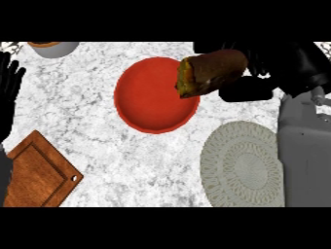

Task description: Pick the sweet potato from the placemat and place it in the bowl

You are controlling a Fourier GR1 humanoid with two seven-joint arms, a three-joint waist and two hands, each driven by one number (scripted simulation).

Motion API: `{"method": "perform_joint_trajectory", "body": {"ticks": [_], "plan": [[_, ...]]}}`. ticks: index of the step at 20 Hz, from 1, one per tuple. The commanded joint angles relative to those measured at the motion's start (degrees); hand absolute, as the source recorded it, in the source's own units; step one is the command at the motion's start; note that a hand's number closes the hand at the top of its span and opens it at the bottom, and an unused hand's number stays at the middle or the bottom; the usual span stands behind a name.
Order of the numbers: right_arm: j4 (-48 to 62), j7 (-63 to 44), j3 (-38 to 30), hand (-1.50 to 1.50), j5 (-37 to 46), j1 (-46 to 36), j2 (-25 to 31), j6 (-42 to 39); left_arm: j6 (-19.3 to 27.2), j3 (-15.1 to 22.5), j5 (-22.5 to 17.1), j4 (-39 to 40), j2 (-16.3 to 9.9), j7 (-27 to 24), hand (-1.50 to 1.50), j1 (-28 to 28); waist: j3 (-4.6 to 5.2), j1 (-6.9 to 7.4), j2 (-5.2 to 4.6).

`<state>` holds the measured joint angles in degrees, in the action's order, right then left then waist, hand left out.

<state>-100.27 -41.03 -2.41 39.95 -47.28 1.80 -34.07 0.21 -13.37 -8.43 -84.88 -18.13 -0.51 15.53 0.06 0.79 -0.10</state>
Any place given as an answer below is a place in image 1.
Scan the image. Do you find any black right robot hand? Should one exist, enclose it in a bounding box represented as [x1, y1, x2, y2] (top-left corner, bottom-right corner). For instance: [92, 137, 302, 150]
[194, 41, 331, 103]

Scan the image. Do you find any brown sweet potato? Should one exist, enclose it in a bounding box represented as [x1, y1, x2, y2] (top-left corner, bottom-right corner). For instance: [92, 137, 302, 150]
[175, 49, 250, 99]

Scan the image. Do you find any red bowl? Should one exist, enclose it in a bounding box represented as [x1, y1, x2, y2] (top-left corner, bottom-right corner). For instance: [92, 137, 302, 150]
[113, 56, 202, 135]

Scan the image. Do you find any round woven beige placemat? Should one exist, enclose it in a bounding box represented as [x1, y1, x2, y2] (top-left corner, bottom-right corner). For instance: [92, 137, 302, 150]
[199, 121, 287, 208]

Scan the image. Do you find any grey pot with orange rim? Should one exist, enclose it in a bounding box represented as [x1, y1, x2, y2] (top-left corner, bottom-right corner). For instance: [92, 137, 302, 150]
[27, 41, 82, 59]

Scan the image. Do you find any brown wooden cutting board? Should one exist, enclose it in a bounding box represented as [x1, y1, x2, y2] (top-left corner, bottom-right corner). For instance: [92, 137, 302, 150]
[4, 129, 85, 208]

